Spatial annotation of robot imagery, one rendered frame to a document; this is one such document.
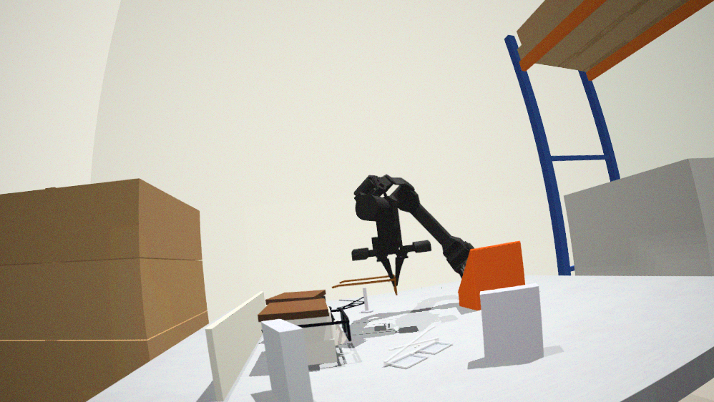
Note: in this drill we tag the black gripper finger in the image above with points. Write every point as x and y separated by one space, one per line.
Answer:
399 262
387 266

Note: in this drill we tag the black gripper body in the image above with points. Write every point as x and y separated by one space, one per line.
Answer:
389 236

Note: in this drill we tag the black square-framed glasses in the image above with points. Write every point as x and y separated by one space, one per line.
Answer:
352 304

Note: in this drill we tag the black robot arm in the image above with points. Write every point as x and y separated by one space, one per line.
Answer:
370 206

